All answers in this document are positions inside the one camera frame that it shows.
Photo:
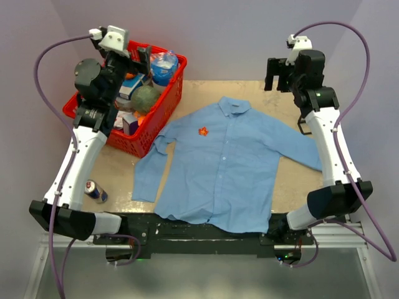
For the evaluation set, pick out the black base frame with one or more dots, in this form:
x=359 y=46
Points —
x=145 y=234

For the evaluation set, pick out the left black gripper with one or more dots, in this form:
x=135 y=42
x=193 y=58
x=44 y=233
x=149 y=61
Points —
x=144 y=60

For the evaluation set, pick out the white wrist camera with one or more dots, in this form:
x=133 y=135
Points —
x=297 y=44
x=110 y=39

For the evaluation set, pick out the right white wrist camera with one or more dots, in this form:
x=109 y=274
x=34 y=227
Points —
x=297 y=44

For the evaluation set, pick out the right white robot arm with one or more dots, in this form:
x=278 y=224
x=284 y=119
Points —
x=319 y=109

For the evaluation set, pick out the energy drink can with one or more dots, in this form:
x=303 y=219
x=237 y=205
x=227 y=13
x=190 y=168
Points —
x=95 y=192

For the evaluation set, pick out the white blue carton box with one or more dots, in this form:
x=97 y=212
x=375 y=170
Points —
x=130 y=85

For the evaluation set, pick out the red plastic shopping basket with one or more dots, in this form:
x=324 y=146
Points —
x=139 y=144

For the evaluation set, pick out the green melon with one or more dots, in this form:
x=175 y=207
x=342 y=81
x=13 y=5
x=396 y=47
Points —
x=144 y=98

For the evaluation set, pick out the blue white plastic bag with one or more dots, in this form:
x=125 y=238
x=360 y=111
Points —
x=163 y=67

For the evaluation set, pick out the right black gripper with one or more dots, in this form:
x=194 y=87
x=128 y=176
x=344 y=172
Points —
x=277 y=66

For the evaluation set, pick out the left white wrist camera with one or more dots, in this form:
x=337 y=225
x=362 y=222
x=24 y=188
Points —
x=110 y=39

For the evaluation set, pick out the aluminium rail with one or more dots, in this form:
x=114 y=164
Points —
x=335 y=236

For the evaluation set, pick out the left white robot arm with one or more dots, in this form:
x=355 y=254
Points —
x=60 y=210

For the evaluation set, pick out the light blue button shirt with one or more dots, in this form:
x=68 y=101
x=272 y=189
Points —
x=226 y=178

